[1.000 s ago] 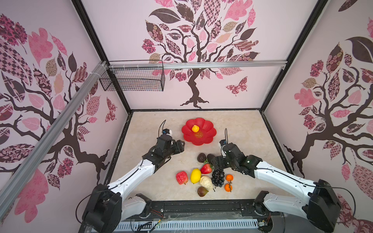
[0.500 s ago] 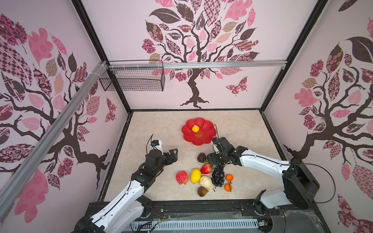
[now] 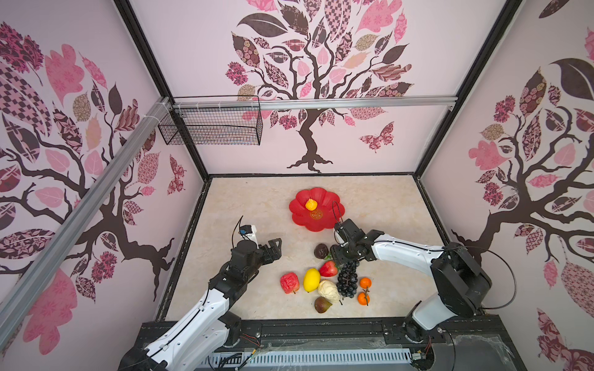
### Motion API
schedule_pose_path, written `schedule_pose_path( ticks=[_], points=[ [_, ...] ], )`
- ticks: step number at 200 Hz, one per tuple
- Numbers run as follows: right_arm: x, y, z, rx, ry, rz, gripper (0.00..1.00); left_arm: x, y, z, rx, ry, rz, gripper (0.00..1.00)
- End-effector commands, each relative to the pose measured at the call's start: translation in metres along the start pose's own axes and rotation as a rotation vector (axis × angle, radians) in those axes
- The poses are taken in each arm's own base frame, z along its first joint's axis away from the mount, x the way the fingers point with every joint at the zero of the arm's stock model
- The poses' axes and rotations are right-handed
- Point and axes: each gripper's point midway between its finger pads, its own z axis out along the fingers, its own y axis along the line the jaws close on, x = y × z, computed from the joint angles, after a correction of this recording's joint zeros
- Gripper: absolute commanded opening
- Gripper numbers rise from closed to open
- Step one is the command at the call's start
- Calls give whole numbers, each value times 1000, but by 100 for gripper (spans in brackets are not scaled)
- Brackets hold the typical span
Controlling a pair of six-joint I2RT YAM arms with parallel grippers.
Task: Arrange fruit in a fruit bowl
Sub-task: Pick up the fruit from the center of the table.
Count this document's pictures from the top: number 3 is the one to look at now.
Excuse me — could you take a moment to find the red strawberry with green leaves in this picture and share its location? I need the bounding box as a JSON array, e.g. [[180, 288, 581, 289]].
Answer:
[[319, 261, 339, 278]]

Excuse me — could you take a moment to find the red flower-shaped fruit bowl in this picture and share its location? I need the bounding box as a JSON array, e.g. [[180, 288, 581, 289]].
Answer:
[[289, 187, 345, 233]]

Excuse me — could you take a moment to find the small yellow quince fruit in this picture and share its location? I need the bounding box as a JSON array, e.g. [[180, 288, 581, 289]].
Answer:
[[305, 199, 318, 212]]

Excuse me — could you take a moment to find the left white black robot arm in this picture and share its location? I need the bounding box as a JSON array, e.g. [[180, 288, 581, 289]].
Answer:
[[118, 237, 282, 370]]

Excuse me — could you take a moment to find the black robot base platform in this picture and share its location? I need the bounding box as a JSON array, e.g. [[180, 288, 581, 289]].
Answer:
[[124, 314, 527, 371]]

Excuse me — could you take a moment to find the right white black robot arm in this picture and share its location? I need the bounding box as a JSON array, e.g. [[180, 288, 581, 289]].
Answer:
[[330, 219, 493, 342]]

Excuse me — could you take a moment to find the red pomegranate fruit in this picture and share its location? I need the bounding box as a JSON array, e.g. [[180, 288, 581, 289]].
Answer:
[[279, 272, 300, 294]]

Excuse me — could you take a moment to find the black grape bunch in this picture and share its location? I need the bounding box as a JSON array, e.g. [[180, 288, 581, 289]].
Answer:
[[337, 261, 360, 298]]

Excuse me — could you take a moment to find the upper orange tangerine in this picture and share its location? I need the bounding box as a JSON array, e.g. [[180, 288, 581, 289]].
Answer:
[[359, 278, 372, 290]]

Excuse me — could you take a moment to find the orange tangerine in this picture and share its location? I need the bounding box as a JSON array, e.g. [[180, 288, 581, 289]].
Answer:
[[359, 278, 372, 290], [357, 292, 371, 306]]

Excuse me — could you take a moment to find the yellow lemon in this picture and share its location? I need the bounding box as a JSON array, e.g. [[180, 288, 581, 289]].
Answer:
[[303, 268, 321, 293]]

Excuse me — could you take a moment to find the lower orange tangerine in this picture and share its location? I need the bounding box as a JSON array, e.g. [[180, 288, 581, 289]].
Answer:
[[357, 292, 371, 306]]

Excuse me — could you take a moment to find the brown green fig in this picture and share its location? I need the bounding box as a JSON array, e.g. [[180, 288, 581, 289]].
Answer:
[[314, 297, 333, 314]]

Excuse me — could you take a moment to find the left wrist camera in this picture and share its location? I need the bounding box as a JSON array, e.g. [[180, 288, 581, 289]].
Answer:
[[239, 225, 258, 244]]

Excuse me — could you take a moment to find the white slotted cable duct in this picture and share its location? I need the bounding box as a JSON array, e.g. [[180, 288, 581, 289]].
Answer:
[[195, 349, 412, 370]]

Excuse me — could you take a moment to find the black wire mesh basket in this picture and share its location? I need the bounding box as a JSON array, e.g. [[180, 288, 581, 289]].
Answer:
[[158, 94, 264, 146]]

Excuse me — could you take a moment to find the rear aluminium frame rail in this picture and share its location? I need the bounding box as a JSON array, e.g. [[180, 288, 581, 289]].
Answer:
[[173, 96, 458, 111]]

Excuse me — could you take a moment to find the aluminium frame rail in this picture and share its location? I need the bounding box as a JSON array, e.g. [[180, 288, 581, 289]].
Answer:
[[173, 96, 458, 111], [1, 97, 171, 346]]

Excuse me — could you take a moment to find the left aluminium frame rail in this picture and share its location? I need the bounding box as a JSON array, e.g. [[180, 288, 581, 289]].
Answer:
[[1, 97, 171, 346]]

